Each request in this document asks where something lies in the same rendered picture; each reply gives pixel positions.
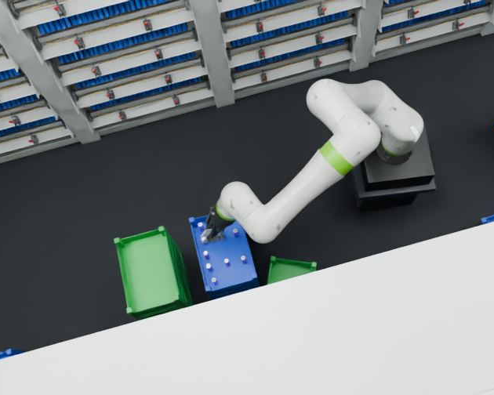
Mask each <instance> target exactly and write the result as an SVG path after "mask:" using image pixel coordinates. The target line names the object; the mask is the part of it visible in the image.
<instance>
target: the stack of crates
mask: <svg viewBox="0 0 494 395"><path fill-rule="evenodd" d="M114 243H115V244H116V246H117V251H118V259H119V264H120V268H121V273H122V281H123V286H124V290H125V298H126V303H127V307H128V308H126V310H127V313H128V314H130V315H131V316H133V317H135V318H137V319H139V320H144V319H148V318H150V317H155V316H158V315H162V314H164V313H169V312H173V311H175V310H181V309H183V308H187V307H189V306H193V305H194V303H193V299H192V295H191V289H190V285H189V281H188V277H187V271H186V267H185V263H184V260H183V253H182V251H181V250H180V248H179V246H178V245H177V244H176V242H175V241H174V240H173V239H172V237H171V236H170V234H169V233H168V231H167V230H166V229H165V228H164V227H163V226H159V227H158V229H157V230H152V231H149V232H146V233H142V234H137V235H134V236H131V237H126V238H122V239H120V238H119V237H118V238H115V239H114Z"/></svg>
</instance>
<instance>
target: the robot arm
mask: <svg viewBox="0 0 494 395"><path fill-rule="evenodd" d="M307 106H308V108H309V110H310V111H311V113H312V114H313V115H315V116H316V117H317V118H318V119H319V120H321V121H322V122H323V123H324V124H325V125H326V126H327V127H328V128H329V129H330V130H331V131H332V133H333V136H332V137H331V138H330V139H329V141H328V142H327V143H326V144H325V145H324V146H323V147H322V148H321V149H318V151H317V152H316V154H315V155H314V156H313V157H312V159H311V160H309V162H308V163H307V164H306V165H305V166H304V168H303V169H302V170H301V171H300V172H299V173H298V174H297V175H296V177H295V178H294V179H293V180H292V181H291V182H290V183H289V184H288V185H287V186H286V187H285V188H284V189H282V190H281V191H280V192H279V193H278V194H277V195H276V196H275V197H273V198H272V199H271V201H269V202H268V203H267V204H266V205H263V204H262V203H261V202H260V200H259V199H258V198H257V197H256V195H255V194H254V193H253V192H252V190H251V189H250V188H249V186H247V185H246V184H245V183H242V182H232V183H229V184H227V185H226V186H225V187H224V188H223V190H222V192H221V195H220V199H219V200H218V202H217V203H216V204H215V205H214V207H210V211H209V214H208V216H207V218H206V221H205V224H206V227H205V231H204V232H203V234H202V235H201V237H205V239H204V240H203V241H202V243H209V242H210V243H213V242H218V241H219V240H221V239H225V236H224V235H223V232H224V229H225V228H226V227H228V226H230V225H232V224H233V223H234V222H235V221H236V220H237V221H238V222H239V223H240V224H241V226H242V227H243V228H244V229H245V231H246V232H247V234H248V235H249V236H250V237H251V238H252V239H253V240H254V241H255V242H258V243H261V244H266V243H269V242H271V241H273V240H274V239H275V238H276V237H277V236H278V235H279V234H280V233H281V231H282V230H283V229H284V228H285V227H286V225H287V224H288V223H289V222H290V221H291V220H292V219H293V218H294V217H295V216H296V215H297V214H298V213H299V212H301V211H302V210H303V209H304V208H305V207H306V206H307V205H308V204H310V203H311V202H312V201H313V200H314V199H315V198H316V197H317V196H319V195H320V194H321V193H323V192H324V191H325V190H327V189H328V188H330V187H331V186H332V185H333V184H335V183H336V182H338V181H339V180H341V179H342V178H343V177H344V176H345V175H346V174H347V173H348V172H349V171H350V170H351V169H353V168H354V167H355V166H357V165H358V164H359V163H360V162H362V161H363V160H364V159H365V158H366V157H368V156H369V155H370V154H371V153H372V152H373V151H374V150H375V149H376V150H377V153H378V155H379V156H380V158H381V159H383V160H384V161H385V162H387V163H389V164H392V165H399V164H402V163H404V162H406V161H407V160H409V159H410V158H411V156H412V154H413V152H414V149H415V145H416V142H417V140H418V139H419V137H420V135H421V133H422V131H423V119H422V118H421V116H420V115H419V114H418V113H417V112H416V111H415V110H413V109H412V108H411V107H409V106H408V105H406V104H405V103H404V102H402V101H401V100H400V99H399V98H398V97H397V96H396V95H395V94H394V93H393V92H392V91H391V90H390V89H389V88H388V87H387V86H386V85H385V84H384V83H382V82H380V81H377V80H372V81H368V82H364V83H361V84H345V83H341V82H336V81H334V80H332V79H322V80H319V81H317V82H315V83H314V84H313V85H312V86H311V87H310V88H309V90H308V92H307ZM380 132H382V134H380ZM211 228H212V229H211ZM218 233H219V234H218Z"/></svg>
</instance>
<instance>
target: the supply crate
mask: <svg viewBox="0 0 494 395"><path fill-rule="evenodd" d="M206 218H207V216H203V217H199V218H197V219H195V218H194V217H191V218H189V222H190V224H191V229H192V234H193V237H194V243H195V247H196V250H197V254H198V260H199V263H200V267H201V271H202V277H203V281H204V284H205V291H206V292H207V294H208V295H212V294H215V293H218V292H223V291H226V290H230V289H232V288H238V287H241V286H244V285H247V284H252V283H256V282H258V278H257V276H256V269H255V266H254V263H253V260H252V254H251V252H250V248H249V243H248V240H247V237H246V234H245V229H244V228H243V227H242V226H241V224H240V223H239V222H238V221H237V220H236V221H235V222H234V223H233V224H232V225H230V226H228V227H226V228H225V229H224V232H223V235H224V236H225V239H221V240H219V241H218V242H213V243H210V242H209V243H208V244H207V245H204V244H203V243H202V238H201V235H202V234H203V232H204V231H201V230H200V228H199V226H198V224H199V223H202V224H203V226H204V228H205V227H206V224H205V221H206ZM233 229H237V230H238V234H239V236H238V237H235V236H234V232H233ZM204 251H207V252H208V254H209V256H210V259H206V258H205V257H204V255H203V252H204ZM243 255H244V256H245V257H246V260H247V263H246V264H243V263H242V259H241V257H242V256H243ZM225 259H229V262H230V264H231V265H230V266H226V264H225V262H224V260H225ZM207 264H210V265H211V267H212V268H213V271H212V272H209V271H208V269H207V267H206V265H207ZM213 277H214V278H215V279H217V281H218V285H214V284H213V282H212V278H213Z"/></svg>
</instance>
